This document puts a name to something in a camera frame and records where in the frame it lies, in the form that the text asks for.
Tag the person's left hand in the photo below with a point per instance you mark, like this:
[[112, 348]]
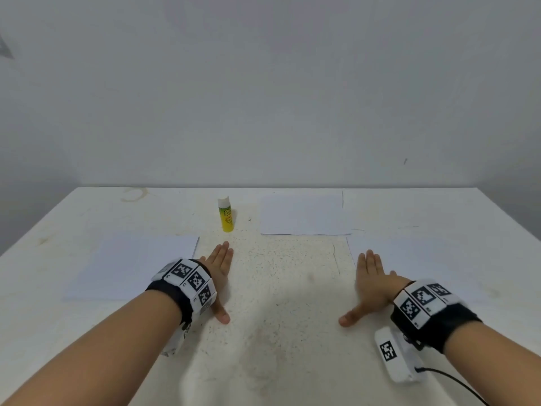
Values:
[[218, 270]]

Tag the person's right hand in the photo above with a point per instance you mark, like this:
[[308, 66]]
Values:
[[372, 283]]

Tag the yellow glue stick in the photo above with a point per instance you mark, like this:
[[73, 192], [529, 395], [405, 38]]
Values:
[[226, 217]]

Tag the stack of white paper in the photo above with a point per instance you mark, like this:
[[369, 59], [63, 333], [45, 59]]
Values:
[[131, 266], [423, 258]]

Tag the glued white paper sheet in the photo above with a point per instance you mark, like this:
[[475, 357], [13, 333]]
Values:
[[304, 214]]

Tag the person's left forearm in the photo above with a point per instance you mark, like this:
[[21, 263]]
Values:
[[101, 359]]

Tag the person's right forearm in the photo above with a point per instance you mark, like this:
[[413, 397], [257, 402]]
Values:
[[503, 368]]

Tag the black marker wristband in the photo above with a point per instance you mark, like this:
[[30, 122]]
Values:
[[184, 290], [433, 315]]

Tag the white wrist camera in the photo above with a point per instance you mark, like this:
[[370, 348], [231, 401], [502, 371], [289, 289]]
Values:
[[176, 340], [397, 355]]

